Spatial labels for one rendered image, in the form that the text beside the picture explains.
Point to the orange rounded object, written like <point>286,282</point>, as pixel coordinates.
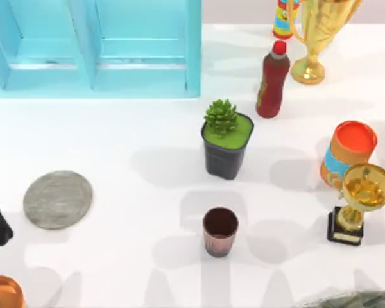
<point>3,293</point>

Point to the red bottle with red cap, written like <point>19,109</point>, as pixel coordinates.
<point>272,86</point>

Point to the colourful tall can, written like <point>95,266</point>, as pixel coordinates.
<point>284,22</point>

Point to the grey green flat object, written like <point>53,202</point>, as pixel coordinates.
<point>359,300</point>

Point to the round grey coaster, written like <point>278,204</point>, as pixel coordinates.
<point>57,203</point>

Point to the light blue rack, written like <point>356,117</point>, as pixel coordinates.
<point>93,48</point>

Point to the green plant in black pot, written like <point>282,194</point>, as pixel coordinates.
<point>227,144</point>

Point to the copper brown cup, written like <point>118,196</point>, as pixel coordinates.
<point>220,232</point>

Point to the small gold trophy black base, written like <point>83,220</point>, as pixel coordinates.
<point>356,205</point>

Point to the large gold trophy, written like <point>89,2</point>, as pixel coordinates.
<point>317,35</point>

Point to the orange can with blue band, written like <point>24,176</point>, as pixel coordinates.
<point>346,150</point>

